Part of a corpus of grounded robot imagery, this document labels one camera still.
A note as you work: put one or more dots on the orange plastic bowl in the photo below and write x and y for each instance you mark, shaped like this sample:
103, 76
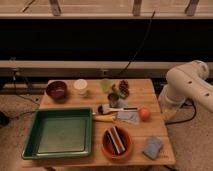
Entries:
108, 149

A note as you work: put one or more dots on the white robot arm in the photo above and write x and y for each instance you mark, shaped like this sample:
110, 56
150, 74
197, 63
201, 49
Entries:
186, 81

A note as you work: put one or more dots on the light green cup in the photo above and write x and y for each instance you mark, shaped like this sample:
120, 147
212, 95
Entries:
106, 85

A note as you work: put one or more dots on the green toy vegetable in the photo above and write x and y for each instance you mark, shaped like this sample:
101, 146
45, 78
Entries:
117, 91

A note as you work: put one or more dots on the small metal cup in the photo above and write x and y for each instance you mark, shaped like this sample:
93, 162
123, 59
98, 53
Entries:
113, 99

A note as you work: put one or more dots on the brown pine cone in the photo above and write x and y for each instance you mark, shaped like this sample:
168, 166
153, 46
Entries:
124, 89

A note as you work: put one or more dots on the white paper cup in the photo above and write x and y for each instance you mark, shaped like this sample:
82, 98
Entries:
80, 86

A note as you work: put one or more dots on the yellow corn cob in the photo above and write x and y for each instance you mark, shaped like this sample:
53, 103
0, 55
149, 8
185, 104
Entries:
104, 118

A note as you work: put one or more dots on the grey folded cloth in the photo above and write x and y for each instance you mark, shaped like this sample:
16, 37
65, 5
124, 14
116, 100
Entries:
129, 117

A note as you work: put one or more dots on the wooden folding table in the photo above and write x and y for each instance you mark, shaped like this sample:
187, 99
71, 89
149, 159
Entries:
142, 94

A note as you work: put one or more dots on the orange fruit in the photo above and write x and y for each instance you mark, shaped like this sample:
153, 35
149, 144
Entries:
144, 113

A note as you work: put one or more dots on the dark red bowl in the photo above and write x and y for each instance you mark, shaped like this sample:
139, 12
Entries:
57, 90

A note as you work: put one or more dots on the green plastic tray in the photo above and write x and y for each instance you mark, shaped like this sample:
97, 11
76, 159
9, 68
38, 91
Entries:
59, 133

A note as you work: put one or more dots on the blue sponge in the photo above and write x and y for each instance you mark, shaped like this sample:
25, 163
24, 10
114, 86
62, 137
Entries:
152, 147

